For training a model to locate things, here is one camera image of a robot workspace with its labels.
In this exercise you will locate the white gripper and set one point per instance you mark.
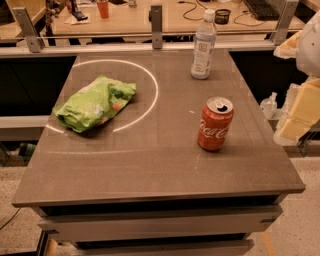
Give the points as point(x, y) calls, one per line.
point(310, 50)

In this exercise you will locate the blue plastic water bottle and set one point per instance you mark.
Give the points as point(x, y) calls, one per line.
point(203, 46)

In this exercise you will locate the small clear sanitizer bottle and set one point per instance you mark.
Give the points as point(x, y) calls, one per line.
point(269, 106)

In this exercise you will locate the green bottle under table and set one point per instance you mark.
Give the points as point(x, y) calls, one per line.
point(26, 149)

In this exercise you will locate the black keyboard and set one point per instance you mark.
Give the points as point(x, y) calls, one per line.
point(262, 10)

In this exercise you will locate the red Coca-Cola can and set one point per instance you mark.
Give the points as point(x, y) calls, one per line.
point(216, 118)

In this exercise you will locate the black mesh pen cup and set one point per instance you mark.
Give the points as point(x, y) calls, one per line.
point(222, 16)

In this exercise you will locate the wooden background desk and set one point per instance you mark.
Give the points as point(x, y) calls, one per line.
point(178, 16)

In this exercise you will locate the orange plastic cup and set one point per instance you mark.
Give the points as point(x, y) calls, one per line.
point(103, 8)

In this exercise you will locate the green chip bag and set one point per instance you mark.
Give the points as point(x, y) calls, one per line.
point(94, 104)

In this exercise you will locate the upper cabinet drawer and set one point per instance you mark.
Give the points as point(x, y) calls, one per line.
point(160, 224)

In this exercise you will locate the cabinet drawer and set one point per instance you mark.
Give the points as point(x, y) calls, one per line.
point(208, 248)
point(160, 224)

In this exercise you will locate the lower cabinet drawer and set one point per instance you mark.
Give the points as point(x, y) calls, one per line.
point(208, 248)

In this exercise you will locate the right metal bracket post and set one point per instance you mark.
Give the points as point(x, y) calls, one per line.
point(286, 9)

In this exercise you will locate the metal bracket post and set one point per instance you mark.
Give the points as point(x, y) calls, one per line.
point(286, 9)
point(32, 37)
point(156, 25)

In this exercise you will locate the middle metal bracket post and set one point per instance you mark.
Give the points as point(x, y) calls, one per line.
point(156, 25)

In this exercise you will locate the left metal bracket post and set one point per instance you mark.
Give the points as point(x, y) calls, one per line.
point(32, 37)

